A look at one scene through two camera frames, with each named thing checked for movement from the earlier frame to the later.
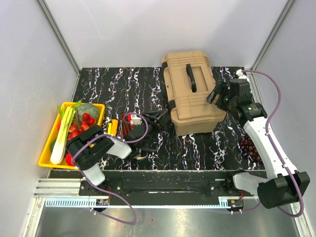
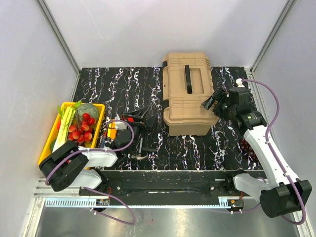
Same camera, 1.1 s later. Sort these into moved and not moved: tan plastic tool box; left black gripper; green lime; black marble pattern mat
Moved: left black gripper
Not moved: green lime; black marble pattern mat; tan plastic tool box
